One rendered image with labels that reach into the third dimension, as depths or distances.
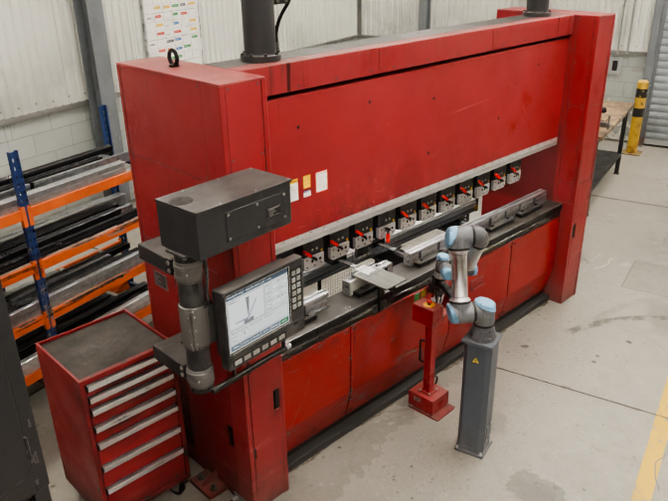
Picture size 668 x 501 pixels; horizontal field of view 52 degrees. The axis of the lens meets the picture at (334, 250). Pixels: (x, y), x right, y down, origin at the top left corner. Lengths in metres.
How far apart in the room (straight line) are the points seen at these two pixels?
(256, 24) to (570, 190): 3.18
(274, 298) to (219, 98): 0.85
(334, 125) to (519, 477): 2.25
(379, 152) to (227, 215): 1.55
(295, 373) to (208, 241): 1.46
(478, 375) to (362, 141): 1.46
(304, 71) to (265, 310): 1.22
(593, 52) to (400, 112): 1.89
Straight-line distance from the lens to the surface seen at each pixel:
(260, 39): 3.38
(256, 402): 3.60
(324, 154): 3.66
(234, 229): 2.66
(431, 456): 4.34
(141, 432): 3.75
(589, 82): 5.50
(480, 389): 4.09
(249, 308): 2.81
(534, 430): 4.64
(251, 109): 3.03
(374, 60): 3.80
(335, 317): 3.93
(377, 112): 3.90
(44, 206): 4.55
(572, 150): 5.65
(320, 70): 3.52
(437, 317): 4.27
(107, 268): 5.00
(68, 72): 7.80
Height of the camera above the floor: 2.84
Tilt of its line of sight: 24 degrees down
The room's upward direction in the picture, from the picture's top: 1 degrees counter-clockwise
